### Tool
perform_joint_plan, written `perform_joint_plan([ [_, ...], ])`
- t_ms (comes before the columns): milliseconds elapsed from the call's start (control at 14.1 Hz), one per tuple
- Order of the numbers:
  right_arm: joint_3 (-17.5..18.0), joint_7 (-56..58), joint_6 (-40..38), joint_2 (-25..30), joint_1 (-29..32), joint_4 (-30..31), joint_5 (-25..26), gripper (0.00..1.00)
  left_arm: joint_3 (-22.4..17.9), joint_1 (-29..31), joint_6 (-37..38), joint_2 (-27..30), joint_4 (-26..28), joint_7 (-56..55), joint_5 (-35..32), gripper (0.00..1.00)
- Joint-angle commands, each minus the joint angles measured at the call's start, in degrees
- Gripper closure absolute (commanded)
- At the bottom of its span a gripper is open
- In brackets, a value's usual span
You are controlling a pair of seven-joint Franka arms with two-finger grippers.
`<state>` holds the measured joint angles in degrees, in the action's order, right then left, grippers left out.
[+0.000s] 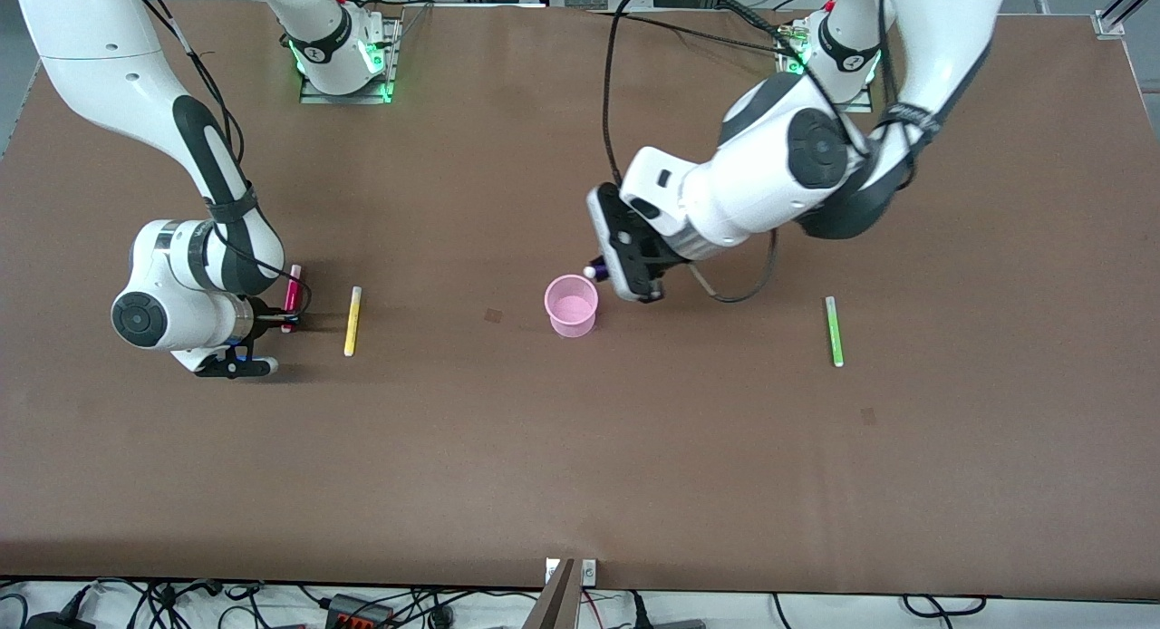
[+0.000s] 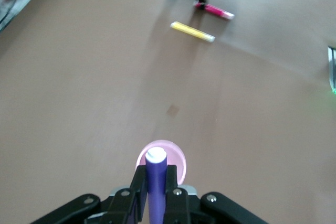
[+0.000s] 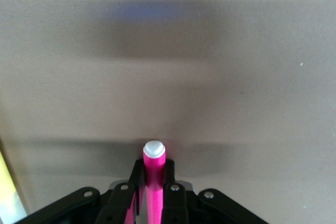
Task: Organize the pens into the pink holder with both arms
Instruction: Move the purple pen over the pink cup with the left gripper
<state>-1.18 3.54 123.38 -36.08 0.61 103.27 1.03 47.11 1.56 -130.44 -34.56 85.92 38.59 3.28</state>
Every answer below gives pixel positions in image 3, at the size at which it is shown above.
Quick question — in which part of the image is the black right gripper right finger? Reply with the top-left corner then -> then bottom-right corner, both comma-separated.
161,159 -> 271,224

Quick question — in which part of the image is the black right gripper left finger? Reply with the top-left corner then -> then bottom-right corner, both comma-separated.
20,159 -> 146,224

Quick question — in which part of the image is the pink marker pen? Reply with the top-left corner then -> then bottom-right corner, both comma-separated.
142,140 -> 166,224

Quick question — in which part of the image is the yellow marker pen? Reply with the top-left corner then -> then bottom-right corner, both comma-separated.
0,150 -> 27,216

